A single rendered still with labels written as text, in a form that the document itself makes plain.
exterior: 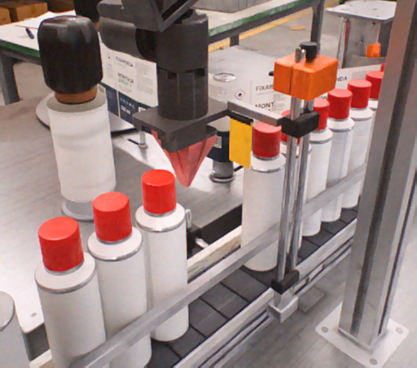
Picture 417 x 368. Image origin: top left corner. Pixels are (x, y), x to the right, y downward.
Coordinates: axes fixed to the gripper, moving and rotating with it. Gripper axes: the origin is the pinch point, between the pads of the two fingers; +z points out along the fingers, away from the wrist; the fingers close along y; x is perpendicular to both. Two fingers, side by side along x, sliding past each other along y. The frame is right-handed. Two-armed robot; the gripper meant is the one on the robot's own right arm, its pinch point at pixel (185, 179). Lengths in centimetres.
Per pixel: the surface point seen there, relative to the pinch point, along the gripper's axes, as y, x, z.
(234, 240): -6.0, 3.3, 10.9
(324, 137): -17.3, 8.5, -2.7
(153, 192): 10.4, 6.8, -5.8
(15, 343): 26.0, 8.1, 0.6
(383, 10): -48.2, -1.0, -13.0
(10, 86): -51, -167, 45
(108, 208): 15.6, 7.1, -6.6
